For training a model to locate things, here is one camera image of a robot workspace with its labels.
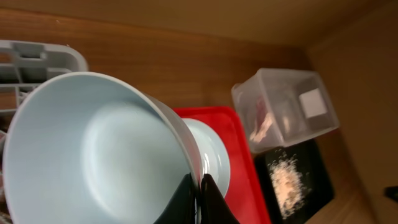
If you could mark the red plastic serving tray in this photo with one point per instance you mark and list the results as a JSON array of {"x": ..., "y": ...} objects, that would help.
[{"x": 244, "y": 196}]

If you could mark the red snack wrapper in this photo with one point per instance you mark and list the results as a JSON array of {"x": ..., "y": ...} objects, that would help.
[{"x": 261, "y": 113}]

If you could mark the large light blue plate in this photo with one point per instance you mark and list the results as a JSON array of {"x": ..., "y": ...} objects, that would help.
[{"x": 213, "y": 153}]

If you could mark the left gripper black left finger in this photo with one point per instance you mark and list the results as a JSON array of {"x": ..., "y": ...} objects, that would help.
[{"x": 181, "y": 207}]

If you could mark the grey dishwasher rack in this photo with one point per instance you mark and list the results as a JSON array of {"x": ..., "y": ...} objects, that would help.
[{"x": 25, "y": 65}]

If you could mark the rice and food scraps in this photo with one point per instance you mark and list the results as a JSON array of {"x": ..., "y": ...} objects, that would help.
[{"x": 287, "y": 184}]

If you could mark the small light blue bowl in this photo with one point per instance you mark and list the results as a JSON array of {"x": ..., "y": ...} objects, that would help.
[{"x": 85, "y": 147}]

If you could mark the clear plastic waste bin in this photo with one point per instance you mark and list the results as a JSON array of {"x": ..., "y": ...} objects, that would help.
[{"x": 298, "y": 107}]

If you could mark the black waste tray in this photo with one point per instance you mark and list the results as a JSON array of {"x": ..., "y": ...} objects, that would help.
[{"x": 315, "y": 177}]

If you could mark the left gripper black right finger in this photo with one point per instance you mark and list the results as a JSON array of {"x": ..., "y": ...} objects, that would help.
[{"x": 214, "y": 209}]

